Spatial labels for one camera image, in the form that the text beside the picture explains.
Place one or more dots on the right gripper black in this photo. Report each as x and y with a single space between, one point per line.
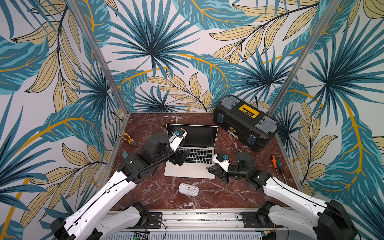
225 173

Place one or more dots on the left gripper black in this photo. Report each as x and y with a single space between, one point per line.
176 159

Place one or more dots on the silver laptop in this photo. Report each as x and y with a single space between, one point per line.
200 141

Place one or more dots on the white wireless mouse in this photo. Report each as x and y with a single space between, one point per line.
188 190

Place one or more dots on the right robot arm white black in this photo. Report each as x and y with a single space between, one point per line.
313 217

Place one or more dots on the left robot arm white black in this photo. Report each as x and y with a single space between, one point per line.
131 172

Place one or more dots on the yellow black pliers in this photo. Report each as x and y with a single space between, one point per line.
127 138

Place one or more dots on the black yellow toolbox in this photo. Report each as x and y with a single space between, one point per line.
246 123

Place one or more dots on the orange screwdriver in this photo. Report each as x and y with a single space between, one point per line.
274 162

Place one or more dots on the teal utility knife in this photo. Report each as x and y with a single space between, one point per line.
125 154

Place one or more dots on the green screwdriver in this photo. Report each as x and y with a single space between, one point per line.
281 168

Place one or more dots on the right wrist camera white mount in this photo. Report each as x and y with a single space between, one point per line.
223 161

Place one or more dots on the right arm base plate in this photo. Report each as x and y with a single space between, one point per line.
257 220

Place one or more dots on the aluminium front rail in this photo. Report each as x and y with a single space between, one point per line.
198 222

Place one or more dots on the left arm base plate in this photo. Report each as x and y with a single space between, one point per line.
153 220

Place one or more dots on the left aluminium corner post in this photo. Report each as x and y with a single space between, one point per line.
87 32

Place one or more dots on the aluminium corner post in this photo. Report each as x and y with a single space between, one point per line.
313 38
87 32

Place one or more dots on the right aluminium corner post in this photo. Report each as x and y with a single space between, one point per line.
313 38

